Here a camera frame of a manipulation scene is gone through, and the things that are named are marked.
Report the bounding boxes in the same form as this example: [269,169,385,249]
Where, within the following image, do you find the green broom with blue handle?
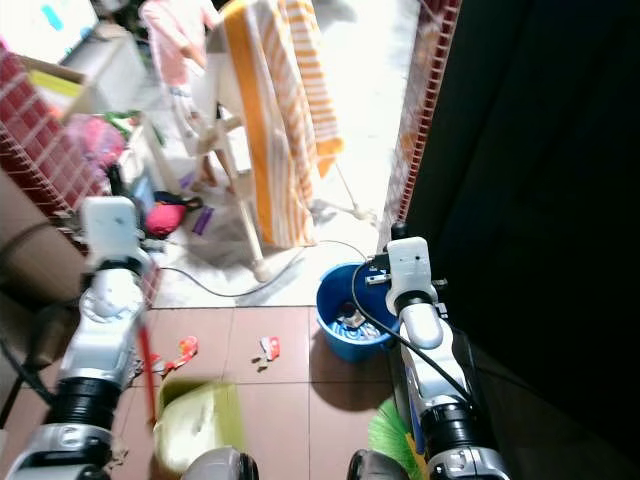
[366,222,427,477]

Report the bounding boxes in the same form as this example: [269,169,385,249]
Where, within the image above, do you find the yellow-green dustpan with red handle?
[106,164,247,475]

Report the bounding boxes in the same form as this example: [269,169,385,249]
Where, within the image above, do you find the blue plastic bucket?
[316,262,401,362]

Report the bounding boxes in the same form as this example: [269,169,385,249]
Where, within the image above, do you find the rubbish wrappers in bucket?
[332,303,383,343]

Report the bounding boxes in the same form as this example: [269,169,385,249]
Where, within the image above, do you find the red and white wrapper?
[166,335,199,373]
[257,335,282,367]

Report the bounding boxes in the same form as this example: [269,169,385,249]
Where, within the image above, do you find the white drying rack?
[135,20,379,283]

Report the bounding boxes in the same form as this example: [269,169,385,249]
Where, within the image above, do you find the orange striped towel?
[221,0,347,250]

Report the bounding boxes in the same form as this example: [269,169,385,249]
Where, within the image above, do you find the small purple item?
[192,206,217,237]

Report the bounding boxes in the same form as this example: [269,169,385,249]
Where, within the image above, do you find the grey right robot leg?
[348,450,413,480]

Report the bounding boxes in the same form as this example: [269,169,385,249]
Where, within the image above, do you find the grey robot leg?
[348,450,413,480]
[194,446,261,480]

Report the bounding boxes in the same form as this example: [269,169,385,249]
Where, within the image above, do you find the magenta and black bag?
[142,192,203,241]

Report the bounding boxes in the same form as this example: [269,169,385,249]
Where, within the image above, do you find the grey left robot leg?
[194,446,261,480]

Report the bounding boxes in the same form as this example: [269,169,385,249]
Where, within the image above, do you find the person in pink clothes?
[139,0,227,193]

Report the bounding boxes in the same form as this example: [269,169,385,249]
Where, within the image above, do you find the pink bag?
[66,113,129,173]

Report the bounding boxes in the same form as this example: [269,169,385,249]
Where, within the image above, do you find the cardboard box with yellow contents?
[22,55,97,117]

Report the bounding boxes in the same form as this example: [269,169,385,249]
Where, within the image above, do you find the white cabinet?
[60,28,145,111]

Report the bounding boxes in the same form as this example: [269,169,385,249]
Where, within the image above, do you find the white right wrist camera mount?
[384,237,437,301]

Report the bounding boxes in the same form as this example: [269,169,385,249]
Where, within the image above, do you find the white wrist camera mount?
[79,196,145,273]
[384,237,437,301]

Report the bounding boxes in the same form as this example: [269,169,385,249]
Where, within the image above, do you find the thin black floor cable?
[158,238,371,299]

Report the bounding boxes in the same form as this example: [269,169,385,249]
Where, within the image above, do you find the thick black hose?
[0,222,83,409]

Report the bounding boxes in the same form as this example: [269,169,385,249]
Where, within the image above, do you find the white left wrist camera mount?
[79,196,145,273]

